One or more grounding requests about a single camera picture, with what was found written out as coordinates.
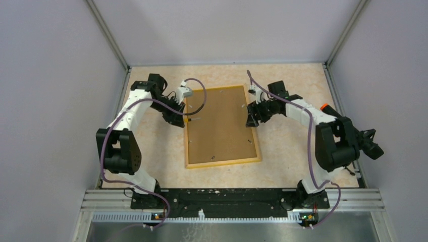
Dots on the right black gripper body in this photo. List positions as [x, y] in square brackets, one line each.
[266, 110]

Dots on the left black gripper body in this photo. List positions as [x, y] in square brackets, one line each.
[169, 115]

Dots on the orange handled screwdriver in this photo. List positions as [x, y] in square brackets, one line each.
[190, 119]

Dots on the yellow picture frame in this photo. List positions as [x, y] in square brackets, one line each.
[221, 136]

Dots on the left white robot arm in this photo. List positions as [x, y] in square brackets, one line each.
[118, 150]

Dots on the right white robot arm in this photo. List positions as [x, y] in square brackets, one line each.
[331, 144]

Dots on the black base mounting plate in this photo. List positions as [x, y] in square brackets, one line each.
[230, 203]

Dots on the black mini tripod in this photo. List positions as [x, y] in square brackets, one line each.
[352, 173]

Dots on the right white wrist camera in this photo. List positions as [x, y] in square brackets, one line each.
[255, 91]

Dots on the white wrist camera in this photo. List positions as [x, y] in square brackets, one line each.
[182, 92]
[255, 91]

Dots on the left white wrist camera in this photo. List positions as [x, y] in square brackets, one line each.
[182, 92]

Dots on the white cable duct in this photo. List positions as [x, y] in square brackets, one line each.
[149, 217]

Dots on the aluminium front rail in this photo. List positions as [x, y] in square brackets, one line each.
[350, 200]

